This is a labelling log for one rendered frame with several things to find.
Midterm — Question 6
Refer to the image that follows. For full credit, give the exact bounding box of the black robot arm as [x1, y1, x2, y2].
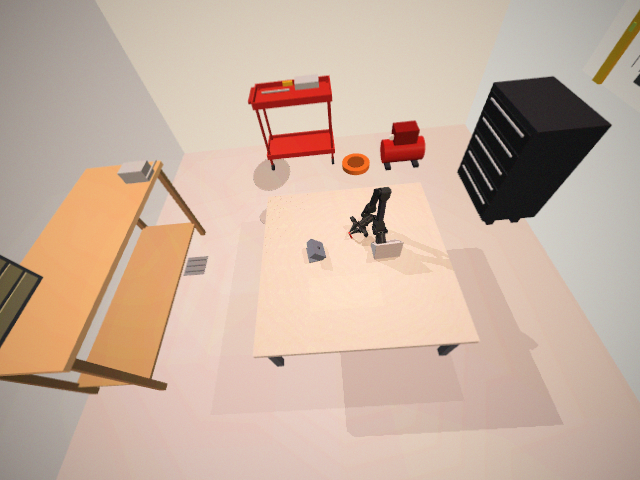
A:
[361, 187, 392, 244]

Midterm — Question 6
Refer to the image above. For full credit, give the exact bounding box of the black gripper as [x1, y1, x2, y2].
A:
[349, 216, 369, 237]

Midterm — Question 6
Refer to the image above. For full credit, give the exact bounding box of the grey square panel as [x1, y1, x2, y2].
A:
[306, 239, 326, 263]

